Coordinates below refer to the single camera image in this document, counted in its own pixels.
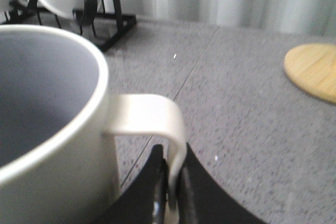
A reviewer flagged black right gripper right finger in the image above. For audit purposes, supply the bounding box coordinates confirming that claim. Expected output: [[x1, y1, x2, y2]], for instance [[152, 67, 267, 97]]
[[177, 145, 264, 223]]

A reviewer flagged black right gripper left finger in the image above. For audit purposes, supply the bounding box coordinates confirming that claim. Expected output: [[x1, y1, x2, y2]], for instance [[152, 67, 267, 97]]
[[93, 144, 167, 223]]

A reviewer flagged white HOME ribbed cup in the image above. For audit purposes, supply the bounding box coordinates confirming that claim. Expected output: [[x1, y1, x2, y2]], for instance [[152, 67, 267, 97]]
[[1, 25, 187, 223]]

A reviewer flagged wooden mug tree stand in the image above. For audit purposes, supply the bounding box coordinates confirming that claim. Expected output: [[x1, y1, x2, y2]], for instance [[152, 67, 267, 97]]
[[283, 43, 335, 103]]

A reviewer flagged black wire mug rack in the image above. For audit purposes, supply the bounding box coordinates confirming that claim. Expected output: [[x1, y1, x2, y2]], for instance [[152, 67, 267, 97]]
[[1, 0, 137, 52]]

